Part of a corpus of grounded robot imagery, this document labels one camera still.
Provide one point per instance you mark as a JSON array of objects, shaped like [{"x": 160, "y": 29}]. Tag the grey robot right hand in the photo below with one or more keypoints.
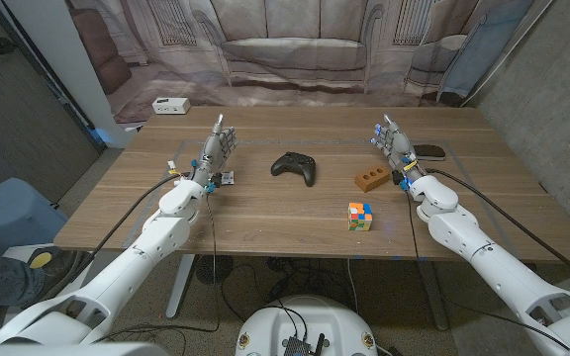
[{"x": 398, "y": 146}]

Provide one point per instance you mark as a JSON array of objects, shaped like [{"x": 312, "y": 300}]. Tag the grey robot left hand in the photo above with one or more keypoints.
[{"x": 213, "y": 151}]

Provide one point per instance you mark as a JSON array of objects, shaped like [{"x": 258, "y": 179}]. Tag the black game controller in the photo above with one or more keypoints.
[{"x": 292, "y": 163}]

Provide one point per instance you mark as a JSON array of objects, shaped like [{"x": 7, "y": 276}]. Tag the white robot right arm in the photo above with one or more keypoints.
[{"x": 488, "y": 257}]

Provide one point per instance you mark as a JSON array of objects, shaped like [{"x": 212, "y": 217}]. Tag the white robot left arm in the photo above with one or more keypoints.
[{"x": 131, "y": 267}]

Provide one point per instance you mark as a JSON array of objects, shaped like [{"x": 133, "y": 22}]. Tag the black oval eraser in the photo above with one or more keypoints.
[{"x": 431, "y": 151}]

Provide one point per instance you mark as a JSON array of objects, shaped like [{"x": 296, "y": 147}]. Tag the brown brick block with holes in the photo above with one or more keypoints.
[{"x": 371, "y": 179}]

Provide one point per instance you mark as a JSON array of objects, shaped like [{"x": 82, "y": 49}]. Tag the multicoloured rubik's cube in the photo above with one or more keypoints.
[{"x": 359, "y": 217}]

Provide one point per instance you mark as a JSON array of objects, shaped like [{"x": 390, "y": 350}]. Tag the small white circuit board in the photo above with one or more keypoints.
[{"x": 228, "y": 178}]

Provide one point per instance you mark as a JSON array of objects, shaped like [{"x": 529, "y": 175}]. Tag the white power box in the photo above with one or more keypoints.
[{"x": 170, "y": 105}]

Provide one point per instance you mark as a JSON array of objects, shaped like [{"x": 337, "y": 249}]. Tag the black round floor fan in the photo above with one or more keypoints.
[{"x": 214, "y": 269}]

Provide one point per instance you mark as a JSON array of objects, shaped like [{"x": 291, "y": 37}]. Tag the printed living room backdrop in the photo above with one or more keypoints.
[{"x": 290, "y": 49}]

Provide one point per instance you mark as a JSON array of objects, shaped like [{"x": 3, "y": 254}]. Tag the white table leg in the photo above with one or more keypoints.
[{"x": 181, "y": 287}]

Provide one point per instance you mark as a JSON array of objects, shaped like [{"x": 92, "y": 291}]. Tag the grey table leg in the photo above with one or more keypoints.
[{"x": 433, "y": 296}]

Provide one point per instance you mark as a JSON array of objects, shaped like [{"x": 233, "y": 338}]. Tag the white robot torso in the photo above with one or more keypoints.
[{"x": 310, "y": 321}]

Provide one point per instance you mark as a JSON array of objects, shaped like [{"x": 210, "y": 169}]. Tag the yellow black foot pedal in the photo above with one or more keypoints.
[{"x": 41, "y": 259}]

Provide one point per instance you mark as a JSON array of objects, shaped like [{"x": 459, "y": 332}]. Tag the blue plastic bin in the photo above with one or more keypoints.
[{"x": 8, "y": 212}]

